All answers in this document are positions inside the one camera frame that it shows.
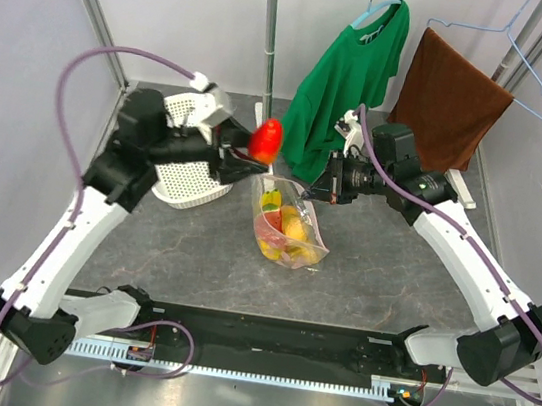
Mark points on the watermelon slice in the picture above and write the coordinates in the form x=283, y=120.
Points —
x=268, y=228

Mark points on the yellow mango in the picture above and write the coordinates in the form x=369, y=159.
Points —
x=292, y=256

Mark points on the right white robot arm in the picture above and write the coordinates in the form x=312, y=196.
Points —
x=507, y=331

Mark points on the red mango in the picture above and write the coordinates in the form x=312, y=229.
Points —
x=266, y=142

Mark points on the pale yellow pear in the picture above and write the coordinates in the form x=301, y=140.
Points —
x=295, y=228

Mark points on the white perforated plastic basket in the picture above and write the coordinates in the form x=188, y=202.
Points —
x=183, y=186

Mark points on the brown towel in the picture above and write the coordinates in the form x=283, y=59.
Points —
x=448, y=103

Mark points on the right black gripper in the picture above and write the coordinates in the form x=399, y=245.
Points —
x=334, y=182

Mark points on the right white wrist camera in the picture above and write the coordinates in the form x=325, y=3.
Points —
x=350, y=129

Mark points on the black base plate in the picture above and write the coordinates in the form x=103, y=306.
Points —
x=289, y=349

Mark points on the teal shirt hanger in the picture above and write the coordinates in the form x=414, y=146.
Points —
x=371, y=9

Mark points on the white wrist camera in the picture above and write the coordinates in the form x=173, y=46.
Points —
x=350, y=129
x=212, y=109

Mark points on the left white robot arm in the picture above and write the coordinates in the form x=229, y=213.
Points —
x=34, y=312

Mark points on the yellow banana bunch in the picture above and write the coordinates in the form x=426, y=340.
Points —
x=271, y=200

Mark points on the orange peach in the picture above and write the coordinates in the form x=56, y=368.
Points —
x=288, y=212

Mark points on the green t-shirt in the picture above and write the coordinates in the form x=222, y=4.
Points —
x=354, y=70

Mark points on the clear zip top bag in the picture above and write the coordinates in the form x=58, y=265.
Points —
x=291, y=195

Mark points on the white slotted cable duct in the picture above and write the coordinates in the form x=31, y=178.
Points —
x=119, y=352

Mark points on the light blue wire hanger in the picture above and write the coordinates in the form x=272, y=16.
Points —
x=532, y=68

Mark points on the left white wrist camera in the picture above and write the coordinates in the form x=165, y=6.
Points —
x=212, y=109

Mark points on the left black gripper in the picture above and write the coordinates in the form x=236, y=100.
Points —
x=230, y=131

